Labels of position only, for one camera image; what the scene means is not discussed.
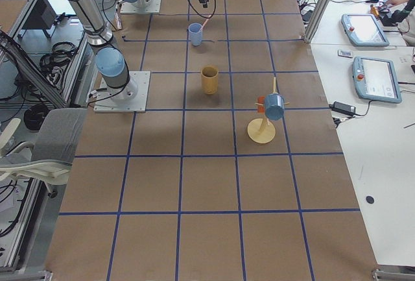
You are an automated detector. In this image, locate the grey office chair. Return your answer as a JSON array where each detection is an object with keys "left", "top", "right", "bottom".
[{"left": 1, "top": 108, "right": 87, "bottom": 198}]

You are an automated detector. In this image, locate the teach pendant near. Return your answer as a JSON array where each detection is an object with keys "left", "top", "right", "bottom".
[{"left": 352, "top": 56, "right": 402, "bottom": 104}]

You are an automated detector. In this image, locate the bamboo cylinder holder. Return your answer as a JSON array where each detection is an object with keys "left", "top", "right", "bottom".
[{"left": 201, "top": 66, "right": 219, "bottom": 95}]

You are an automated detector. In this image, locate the aluminium frame post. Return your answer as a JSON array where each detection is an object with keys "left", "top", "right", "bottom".
[{"left": 303, "top": 0, "right": 330, "bottom": 43}]

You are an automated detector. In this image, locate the person hand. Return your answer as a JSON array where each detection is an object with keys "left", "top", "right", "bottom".
[{"left": 385, "top": 0, "right": 407, "bottom": 6}]

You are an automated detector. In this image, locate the teach pendant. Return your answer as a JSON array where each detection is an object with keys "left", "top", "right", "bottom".
[
  {"left": 352, "top": 56, "right": 402, "bottom": 104},
  {"left": 341, "top": 14, "right": 390, "bottom": 47}
]

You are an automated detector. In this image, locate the dark blue hanging cup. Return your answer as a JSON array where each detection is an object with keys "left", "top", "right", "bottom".
[{"left": 264, "top": 93, "right": 285, "bottom": 121}]

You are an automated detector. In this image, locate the light blue plastic cup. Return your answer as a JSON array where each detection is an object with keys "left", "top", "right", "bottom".
[{"left": 187, "top": 23, "right": 203, "bottom": 47}]

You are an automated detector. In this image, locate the teach pendant far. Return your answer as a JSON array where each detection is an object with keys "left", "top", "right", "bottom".
[{"left": 341, "top": 14, "right": 390, "bottom": 47}]

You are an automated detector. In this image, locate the wooden mug tree stand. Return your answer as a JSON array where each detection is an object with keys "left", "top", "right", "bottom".
[{"left": 247, "top": 77, "right": 288, "bottom": 144}]

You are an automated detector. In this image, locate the pink chopstick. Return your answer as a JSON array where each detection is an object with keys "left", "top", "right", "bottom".
[{"left": 200, "top": 19, "right": 210, "bottom": 32}]

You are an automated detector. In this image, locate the orange hanging cup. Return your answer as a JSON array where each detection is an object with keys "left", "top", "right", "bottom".
[{"left": 256, "top": 96, "right": 265, "bottom": 114}]

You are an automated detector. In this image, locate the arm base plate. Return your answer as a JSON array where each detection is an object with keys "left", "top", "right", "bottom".
[
  {"left": 120, "top": 0, "right": 161, "bottom": 15},
  {"left": 93, "top": 71, "right": 150, "bottom": 113}
]

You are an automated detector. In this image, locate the black power brick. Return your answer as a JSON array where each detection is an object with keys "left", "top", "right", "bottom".
[{"left": 329, "top": 101, "right": 356, "bottom": 116}]

